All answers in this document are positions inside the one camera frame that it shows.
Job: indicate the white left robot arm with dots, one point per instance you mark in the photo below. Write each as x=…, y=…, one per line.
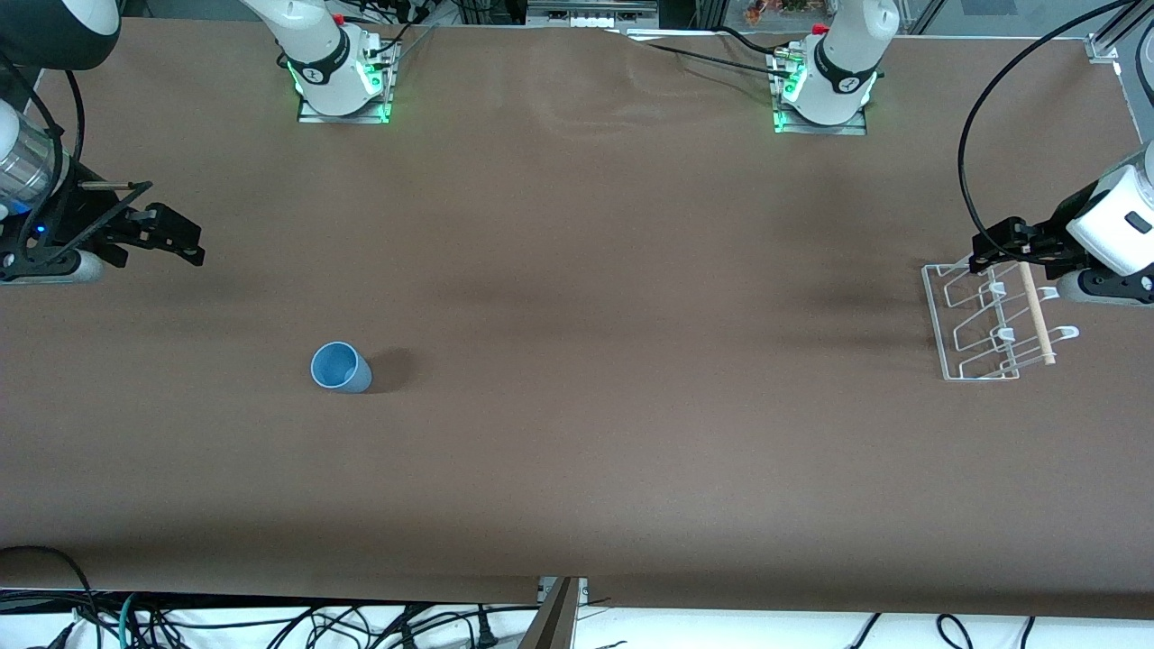
x=847, y=54

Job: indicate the wooden rack rod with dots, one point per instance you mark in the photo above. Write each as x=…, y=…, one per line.
x=1037, y=311

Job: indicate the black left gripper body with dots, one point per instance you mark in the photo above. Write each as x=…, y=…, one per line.
x=1051, y=234

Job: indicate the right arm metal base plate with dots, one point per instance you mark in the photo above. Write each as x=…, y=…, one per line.
x=311, y=117

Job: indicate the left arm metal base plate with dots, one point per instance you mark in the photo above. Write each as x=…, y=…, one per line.
x=856, y=129

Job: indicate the aluminium frame corner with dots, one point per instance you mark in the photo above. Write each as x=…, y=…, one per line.
x=1104, y=45

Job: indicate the light blue plastic cup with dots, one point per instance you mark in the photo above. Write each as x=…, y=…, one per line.
x=347, y=374

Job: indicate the white power strip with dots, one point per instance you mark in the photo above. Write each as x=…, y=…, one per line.
x=586, y=16

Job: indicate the orange background object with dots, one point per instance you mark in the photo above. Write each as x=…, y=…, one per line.
x=775, y=11

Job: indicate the metal camera post bracket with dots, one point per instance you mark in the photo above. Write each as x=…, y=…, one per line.
x=554, y=622

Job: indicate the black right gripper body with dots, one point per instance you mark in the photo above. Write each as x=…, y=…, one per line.
x=74, y=214

